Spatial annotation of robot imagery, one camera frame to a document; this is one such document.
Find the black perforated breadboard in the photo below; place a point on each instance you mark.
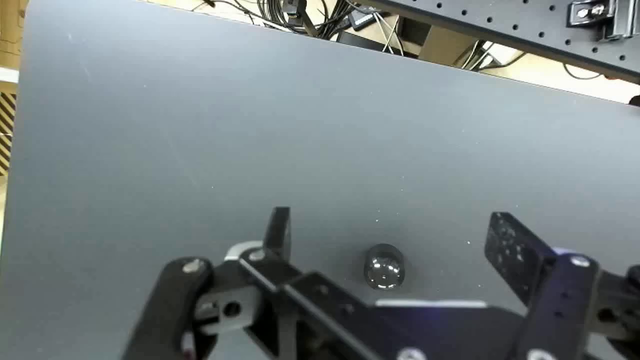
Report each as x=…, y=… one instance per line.
x=527, y=27

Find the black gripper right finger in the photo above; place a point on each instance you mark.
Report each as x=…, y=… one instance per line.
x=566, y=300

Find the brown cardboard box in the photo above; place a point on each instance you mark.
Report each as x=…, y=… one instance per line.
x=440, y=42

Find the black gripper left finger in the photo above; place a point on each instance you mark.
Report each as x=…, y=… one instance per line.
x=180, y=300

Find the black bracket with silver screws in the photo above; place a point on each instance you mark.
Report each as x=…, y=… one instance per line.
x=602, y=16

